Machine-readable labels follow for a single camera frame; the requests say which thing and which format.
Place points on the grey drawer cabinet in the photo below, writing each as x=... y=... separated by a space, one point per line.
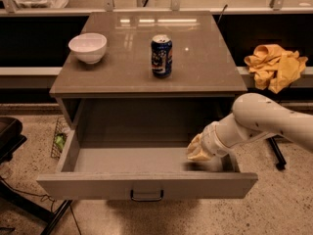
x=201 y=64

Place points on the white ceramic bowl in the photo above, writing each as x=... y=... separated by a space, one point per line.
x=88 y=48

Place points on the black chair base left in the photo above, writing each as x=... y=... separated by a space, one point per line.
x=11 y=139

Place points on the grey top drawer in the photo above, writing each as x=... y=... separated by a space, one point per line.
x=135 y=149

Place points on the yellow crumpled cloth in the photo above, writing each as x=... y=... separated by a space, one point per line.
x=275 y=68

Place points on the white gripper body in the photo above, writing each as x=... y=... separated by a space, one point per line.
x=210 y=142

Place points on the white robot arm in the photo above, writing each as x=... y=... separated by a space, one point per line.
x=253 y=117

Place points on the green item in basket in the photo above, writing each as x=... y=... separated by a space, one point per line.
x=60 y=140

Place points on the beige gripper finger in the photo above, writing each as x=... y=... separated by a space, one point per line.
x=198 y=155
x=195 y=143

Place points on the blue soda can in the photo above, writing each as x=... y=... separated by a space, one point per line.
x=161 y=59

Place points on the wire mesh basket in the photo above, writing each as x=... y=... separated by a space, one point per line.
x=61 y=127

